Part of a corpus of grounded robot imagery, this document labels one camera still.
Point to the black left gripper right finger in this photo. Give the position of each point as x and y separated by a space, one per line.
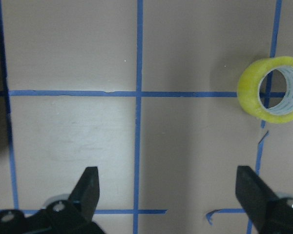
258 200

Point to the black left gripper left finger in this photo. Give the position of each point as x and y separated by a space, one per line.
85 195

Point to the clear yellow tape roll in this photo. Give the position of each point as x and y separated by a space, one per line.
248 90

